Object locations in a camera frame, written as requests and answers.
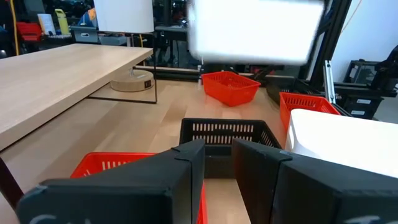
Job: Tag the black background table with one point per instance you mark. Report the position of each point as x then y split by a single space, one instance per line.
171 29

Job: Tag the red toolbox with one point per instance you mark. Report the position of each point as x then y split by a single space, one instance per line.
29 31

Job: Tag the grey storage bin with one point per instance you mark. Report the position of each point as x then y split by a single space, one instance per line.
84 35

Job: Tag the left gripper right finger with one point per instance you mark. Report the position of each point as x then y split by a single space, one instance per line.
311 193

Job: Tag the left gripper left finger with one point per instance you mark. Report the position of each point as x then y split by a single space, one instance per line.
124 196

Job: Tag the black plastic slotted basket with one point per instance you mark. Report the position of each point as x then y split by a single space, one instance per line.
217 155

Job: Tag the white container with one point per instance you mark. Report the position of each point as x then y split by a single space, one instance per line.
46 23

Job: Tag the white shade wooden base lamp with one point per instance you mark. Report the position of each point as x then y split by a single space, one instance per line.
124 15

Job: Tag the red plastic slotted basket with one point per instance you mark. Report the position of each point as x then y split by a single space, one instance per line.
298 102
227 93
93 163

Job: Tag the blue and orange bag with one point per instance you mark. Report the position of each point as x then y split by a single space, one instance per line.
88 18

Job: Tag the silver metal bracket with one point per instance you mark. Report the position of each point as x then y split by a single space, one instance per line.
329 81

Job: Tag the yellow-green bottle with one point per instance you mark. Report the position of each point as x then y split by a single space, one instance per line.
63 23

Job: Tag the grey storage box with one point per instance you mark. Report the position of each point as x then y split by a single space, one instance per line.
112 40

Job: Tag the wooden shelf with black legs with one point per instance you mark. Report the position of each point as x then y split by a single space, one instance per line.
62 77

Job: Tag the black equipment rack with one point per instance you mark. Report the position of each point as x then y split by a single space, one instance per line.
367 105

